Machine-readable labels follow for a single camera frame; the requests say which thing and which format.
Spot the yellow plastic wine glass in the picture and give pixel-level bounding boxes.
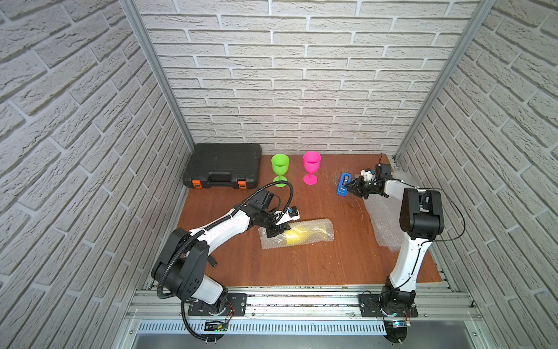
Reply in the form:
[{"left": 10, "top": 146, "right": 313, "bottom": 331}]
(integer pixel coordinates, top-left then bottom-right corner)
[{"left": 285, "top": 227, "right": 329, "bottom": 247}]

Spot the bubble wrap sheet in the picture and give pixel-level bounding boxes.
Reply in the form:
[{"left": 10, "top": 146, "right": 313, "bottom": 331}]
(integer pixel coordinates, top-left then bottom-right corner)
[
  {"left": 364, "top": 180, "right": 414, "bottom": 252},
  {"left": 258, "top": 219, "right": 334, "bottom": 250}
]

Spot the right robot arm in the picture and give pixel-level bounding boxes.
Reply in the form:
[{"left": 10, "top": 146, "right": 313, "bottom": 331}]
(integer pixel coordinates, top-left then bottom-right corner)
[{"left": 346, "top": 176, "right": 444, "bottom": 305}]

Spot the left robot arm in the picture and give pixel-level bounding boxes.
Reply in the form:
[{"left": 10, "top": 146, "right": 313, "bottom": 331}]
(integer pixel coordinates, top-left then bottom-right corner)
[{"left": 152, "top": 204, "right": 300, "bottom": 308}]

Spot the pink plastic wine glass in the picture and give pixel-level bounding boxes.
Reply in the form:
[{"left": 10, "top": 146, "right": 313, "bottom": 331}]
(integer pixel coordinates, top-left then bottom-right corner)
[{"left": 303, "top": 151, "right": 321, "bottom": 186}]

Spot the green plastic wine glass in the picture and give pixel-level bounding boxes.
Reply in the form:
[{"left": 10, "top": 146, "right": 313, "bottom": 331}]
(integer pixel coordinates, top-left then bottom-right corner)
[{"left": 271, "top": 154, "right": 290, "bottom": 188}]

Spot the blue tape dispenser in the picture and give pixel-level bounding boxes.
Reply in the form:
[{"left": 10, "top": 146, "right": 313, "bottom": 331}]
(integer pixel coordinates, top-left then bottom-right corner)
[{"left": 337, "top": 172, "right": 353, "bottom": 197}]

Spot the black plastic tool case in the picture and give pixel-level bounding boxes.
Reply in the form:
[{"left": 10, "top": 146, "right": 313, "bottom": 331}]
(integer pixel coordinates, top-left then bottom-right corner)
[{"left": 183, "top": 143, "right": 262, "bottom": 189}]

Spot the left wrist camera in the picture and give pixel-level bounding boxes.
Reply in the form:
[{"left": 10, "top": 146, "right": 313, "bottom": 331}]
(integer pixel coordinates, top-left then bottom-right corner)
[{"left": 273, "top": 206, "right": 300, "bottom": 225}]

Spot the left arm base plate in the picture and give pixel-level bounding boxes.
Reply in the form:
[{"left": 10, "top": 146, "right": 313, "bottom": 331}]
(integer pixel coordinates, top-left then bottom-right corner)
[{"left": 187, "top": 293, "right": 248, "bottom": 316}]

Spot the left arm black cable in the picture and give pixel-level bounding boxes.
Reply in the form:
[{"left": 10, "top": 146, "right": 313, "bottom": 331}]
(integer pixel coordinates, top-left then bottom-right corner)
[{"left": 155, "top": 180, "right": 295, "bottom": 342}]

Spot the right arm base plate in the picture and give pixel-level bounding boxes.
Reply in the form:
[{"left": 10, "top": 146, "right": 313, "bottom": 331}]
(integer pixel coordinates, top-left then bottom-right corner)
[{"left": 357, "top": 292, "right": 419, "bottom": 318}]

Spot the aluminium mounting rail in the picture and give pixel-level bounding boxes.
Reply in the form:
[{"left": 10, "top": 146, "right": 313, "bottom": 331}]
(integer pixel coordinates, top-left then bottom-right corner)
[{"left": 125, "top": 283, "right": 482, "bottom": 335}]

